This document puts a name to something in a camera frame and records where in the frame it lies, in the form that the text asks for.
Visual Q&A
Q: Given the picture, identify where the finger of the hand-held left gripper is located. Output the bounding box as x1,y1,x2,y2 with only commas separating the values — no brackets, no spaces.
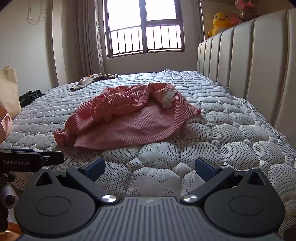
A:
40,151,65,168

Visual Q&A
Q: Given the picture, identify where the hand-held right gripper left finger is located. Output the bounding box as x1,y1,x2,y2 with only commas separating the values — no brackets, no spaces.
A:
35,157,118,205

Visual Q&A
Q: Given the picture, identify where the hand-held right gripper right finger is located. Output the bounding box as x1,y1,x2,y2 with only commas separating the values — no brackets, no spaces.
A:
181,158,266,205

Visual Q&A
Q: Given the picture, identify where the pink ribbed sweater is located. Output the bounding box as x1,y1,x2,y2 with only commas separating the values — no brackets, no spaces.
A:
53,83,202,151

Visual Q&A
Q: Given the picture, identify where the pink bag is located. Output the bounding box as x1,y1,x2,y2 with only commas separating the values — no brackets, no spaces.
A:
0,112,13,142

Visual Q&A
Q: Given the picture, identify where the quilted grey mattress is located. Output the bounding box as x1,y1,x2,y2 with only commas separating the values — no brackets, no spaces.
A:
5,69,296,235

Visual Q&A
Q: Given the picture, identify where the dark green cloth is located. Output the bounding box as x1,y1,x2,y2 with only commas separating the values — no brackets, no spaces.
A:
19,90,44,108

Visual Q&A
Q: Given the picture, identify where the beige paper bag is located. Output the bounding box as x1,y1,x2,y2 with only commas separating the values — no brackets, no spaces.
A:
0,65,22,119

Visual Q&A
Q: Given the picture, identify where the beige garment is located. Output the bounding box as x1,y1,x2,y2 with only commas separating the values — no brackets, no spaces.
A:
70,73,119,92

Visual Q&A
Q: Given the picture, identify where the beige padded headboard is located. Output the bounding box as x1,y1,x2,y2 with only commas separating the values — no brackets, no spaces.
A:
197,9,296,149

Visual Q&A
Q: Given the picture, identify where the beige curtain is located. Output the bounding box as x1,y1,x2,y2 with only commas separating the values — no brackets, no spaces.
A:
73,0,105,81

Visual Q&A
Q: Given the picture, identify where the yellow duck plush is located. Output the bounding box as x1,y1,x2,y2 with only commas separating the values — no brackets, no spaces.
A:
207,12,233,39

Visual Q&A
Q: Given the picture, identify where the barred window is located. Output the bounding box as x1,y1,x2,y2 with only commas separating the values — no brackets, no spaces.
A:
104,0,186,59

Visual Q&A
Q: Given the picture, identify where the pink plush toy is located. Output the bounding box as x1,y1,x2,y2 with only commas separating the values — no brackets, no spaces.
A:
228,13,243,25

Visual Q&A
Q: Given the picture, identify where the potted pink flower plant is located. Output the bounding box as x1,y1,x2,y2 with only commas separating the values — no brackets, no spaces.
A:
234,0,261,23

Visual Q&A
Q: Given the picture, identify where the thin hanging cord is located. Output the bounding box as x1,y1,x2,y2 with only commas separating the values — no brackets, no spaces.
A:
28,0,48,25

